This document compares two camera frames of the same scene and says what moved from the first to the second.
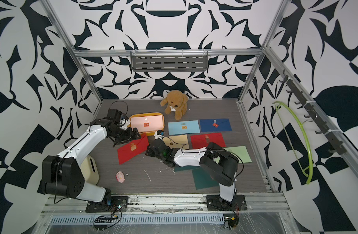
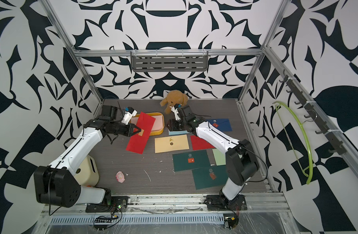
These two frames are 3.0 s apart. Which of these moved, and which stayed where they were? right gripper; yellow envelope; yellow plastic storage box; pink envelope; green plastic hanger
Moved: right gripper
Stayed: yellow envelope; green plastic hanger; pink envelope; yellow plastic storage box
